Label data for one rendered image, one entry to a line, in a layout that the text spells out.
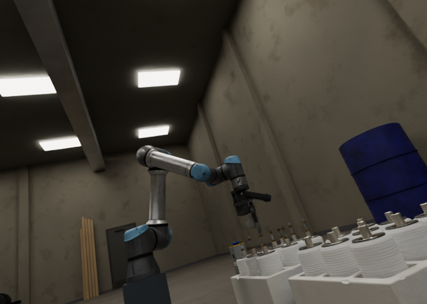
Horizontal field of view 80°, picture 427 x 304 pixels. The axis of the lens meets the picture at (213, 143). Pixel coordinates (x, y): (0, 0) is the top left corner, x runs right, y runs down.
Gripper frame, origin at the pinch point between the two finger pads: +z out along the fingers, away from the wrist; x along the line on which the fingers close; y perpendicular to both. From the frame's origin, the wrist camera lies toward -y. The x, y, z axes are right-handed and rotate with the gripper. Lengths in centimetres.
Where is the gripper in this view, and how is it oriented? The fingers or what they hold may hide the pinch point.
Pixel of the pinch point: (260, 230)
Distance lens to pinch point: 116.8
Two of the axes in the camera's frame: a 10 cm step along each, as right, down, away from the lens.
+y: -9.4, 3.4, 1.0
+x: -2.1, -3.2, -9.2
